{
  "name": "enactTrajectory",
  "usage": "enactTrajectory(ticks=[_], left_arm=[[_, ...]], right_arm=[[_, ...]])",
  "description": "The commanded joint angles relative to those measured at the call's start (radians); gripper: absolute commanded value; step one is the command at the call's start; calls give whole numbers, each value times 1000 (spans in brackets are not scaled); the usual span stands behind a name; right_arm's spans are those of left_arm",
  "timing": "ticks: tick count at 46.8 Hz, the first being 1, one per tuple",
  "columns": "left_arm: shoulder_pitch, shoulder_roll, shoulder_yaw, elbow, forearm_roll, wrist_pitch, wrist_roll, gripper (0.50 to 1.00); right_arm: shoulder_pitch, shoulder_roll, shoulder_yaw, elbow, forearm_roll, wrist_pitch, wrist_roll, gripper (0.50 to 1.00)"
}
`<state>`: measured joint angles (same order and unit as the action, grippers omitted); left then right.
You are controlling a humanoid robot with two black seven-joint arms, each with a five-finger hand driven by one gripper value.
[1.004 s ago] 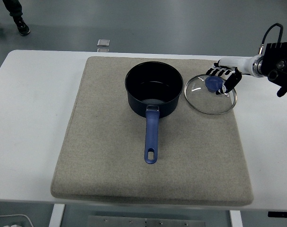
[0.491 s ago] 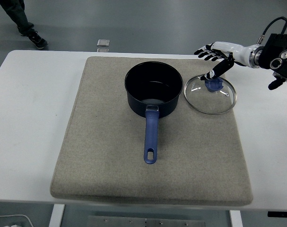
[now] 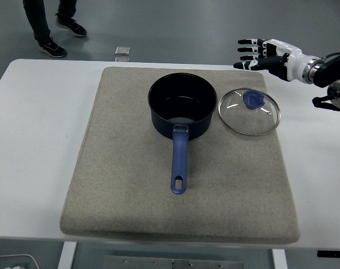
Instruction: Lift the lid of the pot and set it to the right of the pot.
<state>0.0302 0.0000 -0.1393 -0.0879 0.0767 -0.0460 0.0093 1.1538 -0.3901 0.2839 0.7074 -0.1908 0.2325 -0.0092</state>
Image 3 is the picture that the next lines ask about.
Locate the black bar under table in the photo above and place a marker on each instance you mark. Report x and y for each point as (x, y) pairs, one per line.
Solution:
(332, 254)

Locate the white rounded tray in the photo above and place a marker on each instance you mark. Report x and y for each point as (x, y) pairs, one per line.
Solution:
(7, 259)

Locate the beige fabric mat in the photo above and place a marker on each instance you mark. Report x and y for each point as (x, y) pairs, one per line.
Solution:
(125, 179)

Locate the grey metal plate with screws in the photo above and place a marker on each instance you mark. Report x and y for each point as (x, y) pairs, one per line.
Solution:
(172, 263)

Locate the white table leg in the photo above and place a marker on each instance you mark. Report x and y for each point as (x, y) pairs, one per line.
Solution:
(280, 260)
(66, 256)

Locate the metal floor socket cover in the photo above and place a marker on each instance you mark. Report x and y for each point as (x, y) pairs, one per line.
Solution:
(122, 50)

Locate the person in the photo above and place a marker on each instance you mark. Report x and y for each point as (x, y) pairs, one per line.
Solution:
(39, 25)

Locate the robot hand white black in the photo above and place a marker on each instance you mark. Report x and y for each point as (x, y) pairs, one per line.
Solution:
(294, 63)

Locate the glass lid blue knob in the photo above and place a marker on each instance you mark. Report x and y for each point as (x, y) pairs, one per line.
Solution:
(253, 100)

